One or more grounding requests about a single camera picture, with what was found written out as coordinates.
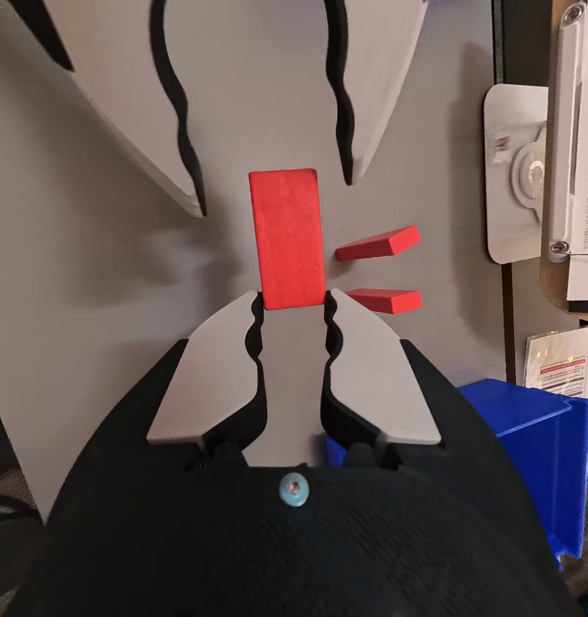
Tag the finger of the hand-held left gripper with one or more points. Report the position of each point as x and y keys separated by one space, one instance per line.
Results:
x=380 y=58
x=120 y=72

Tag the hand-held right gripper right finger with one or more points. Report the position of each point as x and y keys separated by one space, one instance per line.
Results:
x=376 y=385

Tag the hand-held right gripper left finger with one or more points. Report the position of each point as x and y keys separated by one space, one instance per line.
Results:
x=212 y=385

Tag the red rectangular block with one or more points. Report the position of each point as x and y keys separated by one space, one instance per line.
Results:
x=380 y=246
x=390 y=301
x=289 y=241

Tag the tagged blue plastic bin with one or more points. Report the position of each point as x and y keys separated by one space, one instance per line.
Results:
x=530 y=434

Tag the white board stand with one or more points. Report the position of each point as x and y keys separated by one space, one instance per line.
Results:
x=506 y=193

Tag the laminated instruction card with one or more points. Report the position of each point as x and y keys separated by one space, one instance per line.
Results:
x=561 y=366

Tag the instruction sheet on stand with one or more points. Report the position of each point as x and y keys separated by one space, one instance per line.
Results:
x=552 y=284

